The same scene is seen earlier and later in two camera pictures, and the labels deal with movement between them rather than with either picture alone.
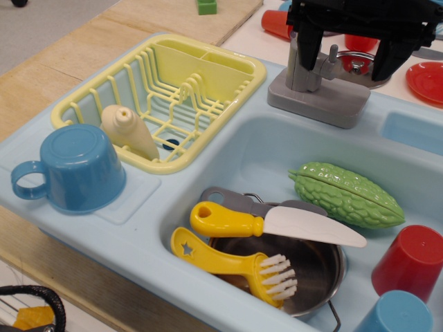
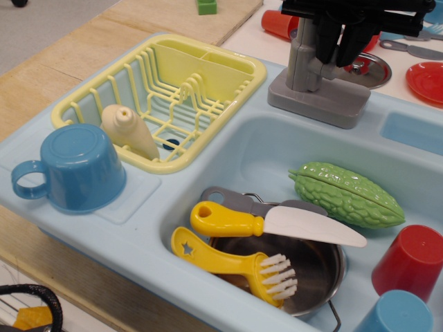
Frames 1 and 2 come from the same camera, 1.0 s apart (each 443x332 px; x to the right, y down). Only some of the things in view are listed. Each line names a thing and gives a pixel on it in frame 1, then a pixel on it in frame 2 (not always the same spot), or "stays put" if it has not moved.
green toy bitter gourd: (346, 196) stays put
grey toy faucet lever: (328, 67) stays put
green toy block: (207, 7) stays put
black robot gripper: (403, 26) -> (400, 16)
